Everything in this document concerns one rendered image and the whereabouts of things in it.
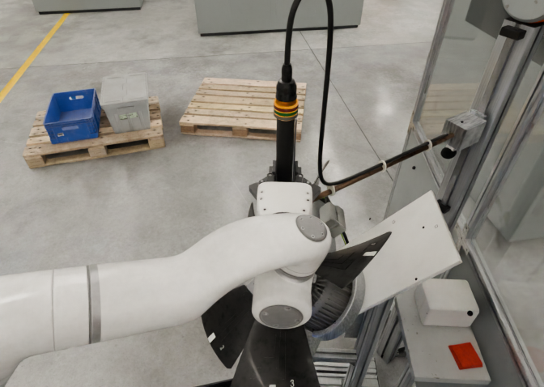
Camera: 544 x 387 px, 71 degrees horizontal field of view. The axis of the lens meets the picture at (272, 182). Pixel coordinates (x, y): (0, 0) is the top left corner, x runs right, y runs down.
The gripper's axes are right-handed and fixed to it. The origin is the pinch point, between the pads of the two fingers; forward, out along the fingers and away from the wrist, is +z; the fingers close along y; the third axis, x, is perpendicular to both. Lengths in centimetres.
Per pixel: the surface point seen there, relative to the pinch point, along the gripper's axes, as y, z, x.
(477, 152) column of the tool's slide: 58, 37, -21
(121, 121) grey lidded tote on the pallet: -151, 234, -136
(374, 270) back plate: 27, 10, -46
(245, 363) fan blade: -9, -17, -48
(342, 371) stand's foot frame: 32, 27, -155
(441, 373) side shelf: 52, -5, -77
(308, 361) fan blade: 6.9, -17.8, -44.4
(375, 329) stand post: 33, 10, -79
